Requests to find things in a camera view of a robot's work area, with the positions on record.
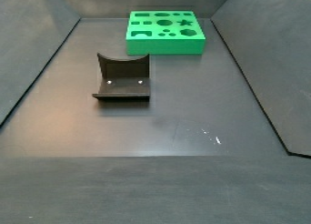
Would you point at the green shape sorter box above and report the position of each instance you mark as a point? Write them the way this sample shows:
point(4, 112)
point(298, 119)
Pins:
point(164, 33)

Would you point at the black curved holder bracket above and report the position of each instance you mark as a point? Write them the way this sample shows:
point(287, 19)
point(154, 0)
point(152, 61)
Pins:
point(124, 78)

